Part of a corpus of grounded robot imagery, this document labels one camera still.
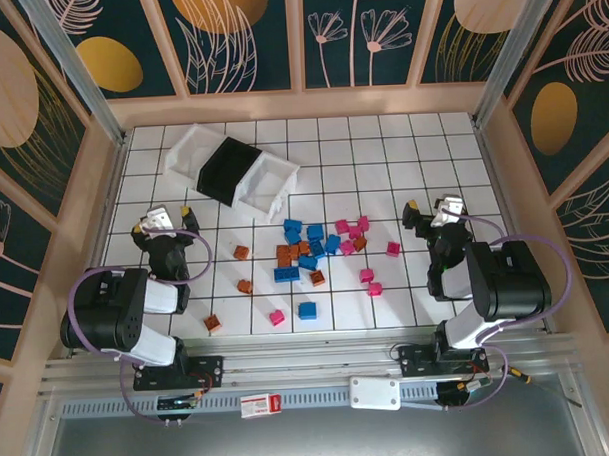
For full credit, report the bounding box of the white plastic bin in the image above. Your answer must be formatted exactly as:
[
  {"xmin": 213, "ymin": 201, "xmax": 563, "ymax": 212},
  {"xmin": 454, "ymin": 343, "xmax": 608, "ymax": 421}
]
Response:
[
  {"xmin": 230, "ymin": 150, "xmax": 304, "ymax": 225},
  {"xmin": 161, "ymin": 122, "xmax": 227, "ymax": 192}
]

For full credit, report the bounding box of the black plastic bin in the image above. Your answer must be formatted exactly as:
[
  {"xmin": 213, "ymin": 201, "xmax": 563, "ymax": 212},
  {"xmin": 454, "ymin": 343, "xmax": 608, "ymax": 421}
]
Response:
[{"xmin": 193, "ymin": 135, "xmax": 266, "ymax": 209}]

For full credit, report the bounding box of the white plastic cover plate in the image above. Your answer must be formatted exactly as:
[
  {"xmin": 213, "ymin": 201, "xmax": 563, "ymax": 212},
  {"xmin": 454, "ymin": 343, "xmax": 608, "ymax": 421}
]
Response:
[{"xmin": 348, "ymin": 374, "xmax": 403, "ymax": 414}]

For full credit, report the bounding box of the small red white box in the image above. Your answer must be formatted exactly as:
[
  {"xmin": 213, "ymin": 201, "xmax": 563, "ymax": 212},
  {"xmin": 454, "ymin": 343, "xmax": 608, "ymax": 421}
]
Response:
[{"xmin": 239, "ymin": 392, "xmax": 284, "ymax": 420}]

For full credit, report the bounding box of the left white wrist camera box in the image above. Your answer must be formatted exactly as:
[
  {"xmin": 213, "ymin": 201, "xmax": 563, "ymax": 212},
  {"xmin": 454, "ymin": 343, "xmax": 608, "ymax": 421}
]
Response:
[{"xmin": 139, "ymin": 205, "xmax": 175, "ymax": 240}]

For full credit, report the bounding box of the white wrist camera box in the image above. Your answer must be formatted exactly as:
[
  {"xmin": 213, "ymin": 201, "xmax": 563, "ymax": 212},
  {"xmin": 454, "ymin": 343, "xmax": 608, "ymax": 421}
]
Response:
[
  {"xmin": 139, "ymin": 205, "xmax": 175, "ymax": 240},
  {"xmin": 429, "ymin": 195, "xmax": 467, "ymax": 229}
]

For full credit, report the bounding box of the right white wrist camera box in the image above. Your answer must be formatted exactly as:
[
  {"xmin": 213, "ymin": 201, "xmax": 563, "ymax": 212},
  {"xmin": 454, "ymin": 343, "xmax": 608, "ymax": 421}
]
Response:
[{"xmin": 429, "ymin": 195, "xmax": 467, "ymax": 229}]

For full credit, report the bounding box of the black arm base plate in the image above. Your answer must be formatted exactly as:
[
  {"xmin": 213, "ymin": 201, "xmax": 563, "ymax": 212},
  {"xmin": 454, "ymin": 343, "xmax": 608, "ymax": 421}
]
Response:
[
  {"xmin": 132, "ymin": 354, "xmax": 225, "ymax": 393},
  {"xmin": 398, "ymin": 340, "xmax": 491, "ymax": 381}
]

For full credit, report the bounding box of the dark floral wall panel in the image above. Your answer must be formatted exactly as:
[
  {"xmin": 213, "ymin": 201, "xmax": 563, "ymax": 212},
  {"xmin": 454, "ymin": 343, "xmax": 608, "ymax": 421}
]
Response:
[
  {"xmin": 302, "ymin": 0, "xmax": 444, "ymax": 90},
  {"xmin": 0, "ymin": 12, "xmax": 94, "ymax": 235},
  {"xmin": 158, "ymin": 0, "xmax": 292, "ymax": 97},
  {"xmin": 45, "ymin": 0, "xmax": 177, "ymax": 103},
  {"xmin": 501, "ymin": 0, "xmax": 609, "ymax": 198},
  {"xmin": 552, "ymin": 164, "xmax": 609, "ymax": 336},
  {"xmin": 0, "ymin": 151, "xmax": 59, "ymax": 350},
  {"xmin": 416, "ymin": 0, "xmax": 533, "ymax": 85}
]

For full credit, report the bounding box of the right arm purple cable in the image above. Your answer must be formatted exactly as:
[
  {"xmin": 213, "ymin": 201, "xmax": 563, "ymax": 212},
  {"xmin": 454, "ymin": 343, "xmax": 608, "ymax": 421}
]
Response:
[{"xmin": 448, "ymin": 208, "xmax": 579, "ymax": 410}]

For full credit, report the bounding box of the yellow black handled screwdriver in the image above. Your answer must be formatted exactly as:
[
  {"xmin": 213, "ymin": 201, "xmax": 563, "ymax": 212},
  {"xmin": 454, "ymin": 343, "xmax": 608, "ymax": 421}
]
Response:
[{"xmin": 505, "ymin": 361, "xmax": 585, "ymax": 412}]

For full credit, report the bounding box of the aluminium frame post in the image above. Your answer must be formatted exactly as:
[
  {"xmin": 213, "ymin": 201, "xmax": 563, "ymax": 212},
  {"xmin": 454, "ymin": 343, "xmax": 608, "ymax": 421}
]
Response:
[
  {"xmin": 467, "ymin": 0, "xmax": 580, "ymax": 129},
  {"xmin": 15, "ymin": 0, "xmax": 129, "ymax": 150}
]

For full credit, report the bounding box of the aluminium mounting rail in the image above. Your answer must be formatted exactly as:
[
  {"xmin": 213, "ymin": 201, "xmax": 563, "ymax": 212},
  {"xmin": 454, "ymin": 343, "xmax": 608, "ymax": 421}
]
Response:
[{"xmin": 35, "ymin": 320, "xmax": 591, "ymax": 398}]

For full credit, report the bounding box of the grey slotted cable tray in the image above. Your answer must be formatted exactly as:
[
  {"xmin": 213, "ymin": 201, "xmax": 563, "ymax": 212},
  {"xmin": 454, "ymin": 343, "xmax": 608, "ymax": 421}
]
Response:
[{"xmin": 57, "ymin": 381, "xmax": 442, "ymax": 424}]

